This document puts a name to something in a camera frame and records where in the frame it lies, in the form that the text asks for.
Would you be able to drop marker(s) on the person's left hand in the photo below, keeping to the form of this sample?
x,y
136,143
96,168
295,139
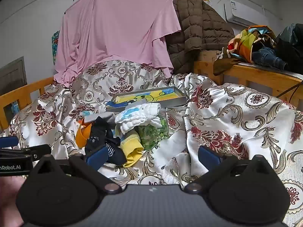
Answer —
x,y
9,194

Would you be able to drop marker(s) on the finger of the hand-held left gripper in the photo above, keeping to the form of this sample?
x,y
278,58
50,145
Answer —
x,y
8,142
39,151

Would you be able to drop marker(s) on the clear bag of green pieces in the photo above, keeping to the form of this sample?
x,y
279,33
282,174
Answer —
x,y
151,137

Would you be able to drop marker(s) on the small wall poster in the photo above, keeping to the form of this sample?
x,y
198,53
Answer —
x,y
55,47

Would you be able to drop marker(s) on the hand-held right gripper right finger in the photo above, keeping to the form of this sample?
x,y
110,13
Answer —
x,y
208,157

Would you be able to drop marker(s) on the brown puffer jacket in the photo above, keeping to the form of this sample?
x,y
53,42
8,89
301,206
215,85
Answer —
x,y
196,28

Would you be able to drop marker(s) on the blue jeans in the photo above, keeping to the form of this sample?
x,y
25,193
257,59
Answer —
x,y
269,56

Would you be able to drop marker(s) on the grey face mask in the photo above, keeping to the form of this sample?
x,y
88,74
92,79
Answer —
x,y
101,117

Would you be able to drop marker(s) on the dark jacket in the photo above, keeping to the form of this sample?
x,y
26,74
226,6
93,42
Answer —
x,y
291,47

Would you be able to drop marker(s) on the navy sock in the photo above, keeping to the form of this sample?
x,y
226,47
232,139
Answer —
x,y
99,132

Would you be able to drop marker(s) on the pile of colourful clothes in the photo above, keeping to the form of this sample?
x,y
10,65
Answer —
x,y
246,42

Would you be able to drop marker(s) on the grey door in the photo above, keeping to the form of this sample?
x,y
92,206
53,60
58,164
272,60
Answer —
x,y
11,75

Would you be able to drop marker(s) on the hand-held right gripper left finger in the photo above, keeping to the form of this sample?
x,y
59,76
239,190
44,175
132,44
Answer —
x,y
95,158

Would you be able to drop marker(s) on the white air conditioner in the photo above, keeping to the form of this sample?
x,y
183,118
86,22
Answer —
x,y
251,14

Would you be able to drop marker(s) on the orange plastic cup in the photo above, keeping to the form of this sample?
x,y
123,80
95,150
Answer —
x,y
81,137

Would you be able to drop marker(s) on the floral satin blanket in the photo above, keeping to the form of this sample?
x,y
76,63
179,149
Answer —
x,y
236,123

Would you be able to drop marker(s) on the grey tray with cartoon print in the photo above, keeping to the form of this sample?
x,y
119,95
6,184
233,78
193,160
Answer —
x,y
175,101

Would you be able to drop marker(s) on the white quilted cloth blue print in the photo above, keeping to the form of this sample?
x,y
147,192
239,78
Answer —
x,y
139,113

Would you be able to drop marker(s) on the yellow striped sock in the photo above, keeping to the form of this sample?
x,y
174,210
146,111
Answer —
x,y
132,149

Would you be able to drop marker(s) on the pink bed sheet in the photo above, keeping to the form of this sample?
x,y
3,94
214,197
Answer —
x,y
113,28

